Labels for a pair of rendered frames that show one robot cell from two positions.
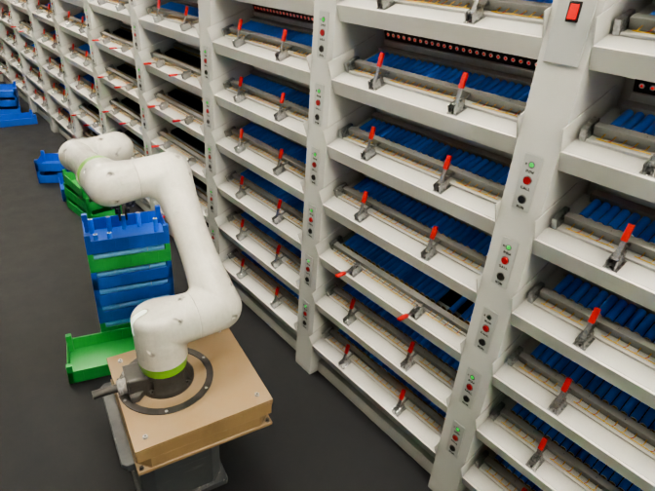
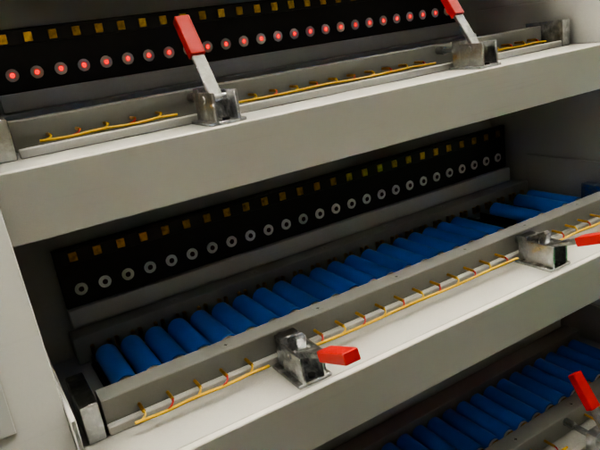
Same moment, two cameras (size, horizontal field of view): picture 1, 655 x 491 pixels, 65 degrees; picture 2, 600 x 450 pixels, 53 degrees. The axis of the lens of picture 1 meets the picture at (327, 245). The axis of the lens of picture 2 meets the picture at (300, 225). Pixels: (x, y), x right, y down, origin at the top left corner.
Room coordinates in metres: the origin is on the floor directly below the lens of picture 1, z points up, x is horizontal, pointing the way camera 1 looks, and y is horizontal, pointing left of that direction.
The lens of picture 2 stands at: (1.26, 0.33, 0.64)
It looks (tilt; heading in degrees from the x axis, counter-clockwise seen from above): 2 degrees up; 285
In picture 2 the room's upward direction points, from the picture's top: 19 degrees counter-clockwise
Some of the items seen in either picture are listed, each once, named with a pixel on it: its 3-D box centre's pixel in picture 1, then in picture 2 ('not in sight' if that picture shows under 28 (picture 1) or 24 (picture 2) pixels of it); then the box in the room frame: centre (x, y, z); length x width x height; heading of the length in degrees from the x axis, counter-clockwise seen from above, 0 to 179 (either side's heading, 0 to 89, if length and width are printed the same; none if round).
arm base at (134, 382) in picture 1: (143, 376); not in sight; (1.02, 0.47, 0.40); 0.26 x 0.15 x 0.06; 119
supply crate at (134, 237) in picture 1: (125, 228); not in sight; (1.77, 0.80, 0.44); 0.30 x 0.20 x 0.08; 118
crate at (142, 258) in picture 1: (128, 245); not in sight; (1.77, 0.80, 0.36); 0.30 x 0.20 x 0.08; 118
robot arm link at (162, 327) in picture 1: (165, 333); not in sight; (1.05, 0.41, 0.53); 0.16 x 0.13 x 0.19; 127
